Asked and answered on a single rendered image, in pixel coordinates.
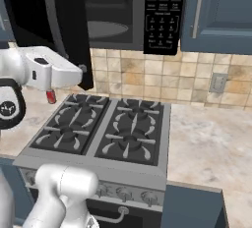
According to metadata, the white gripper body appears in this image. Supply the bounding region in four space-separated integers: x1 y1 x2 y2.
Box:
48 47 84 91

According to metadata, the grey microwave turntable plate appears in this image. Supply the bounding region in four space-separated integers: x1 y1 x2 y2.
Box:
87 20 131 40

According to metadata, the black microwave door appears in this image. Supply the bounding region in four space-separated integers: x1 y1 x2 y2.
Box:
0 0 95 91

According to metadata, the black microwave oven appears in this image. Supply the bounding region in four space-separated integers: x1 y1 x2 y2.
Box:
82 0 187 56

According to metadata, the red can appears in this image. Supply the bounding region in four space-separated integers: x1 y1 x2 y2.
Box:
45 88 58 105

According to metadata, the grey stove with black hob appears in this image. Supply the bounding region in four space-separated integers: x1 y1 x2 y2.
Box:
12 92 172 228

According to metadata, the grey stove knob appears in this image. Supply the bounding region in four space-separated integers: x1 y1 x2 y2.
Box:
95 182 111 199
116 186 134 203
25 170 37 187
140 190 158 208

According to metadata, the blue base cupboard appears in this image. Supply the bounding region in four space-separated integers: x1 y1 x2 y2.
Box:
0 155 35 227
159 183 228 228

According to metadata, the grey microwave door handle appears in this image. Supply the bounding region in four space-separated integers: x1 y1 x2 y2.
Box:
43 0 70 58

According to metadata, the blue wall cupboard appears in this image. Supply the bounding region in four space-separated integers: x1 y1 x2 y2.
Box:
0 0 16 44

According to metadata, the grey cupboard door handle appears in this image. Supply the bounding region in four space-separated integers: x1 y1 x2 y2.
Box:
191 0 207 40

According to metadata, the grey wall socket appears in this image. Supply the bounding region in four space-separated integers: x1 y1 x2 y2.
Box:
208 72 228 94

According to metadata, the grey oven door handle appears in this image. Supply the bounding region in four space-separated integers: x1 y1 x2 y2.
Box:
89 205 130 224

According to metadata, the blue wall cupboard door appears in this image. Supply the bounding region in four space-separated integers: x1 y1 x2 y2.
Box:
179 0 252 56

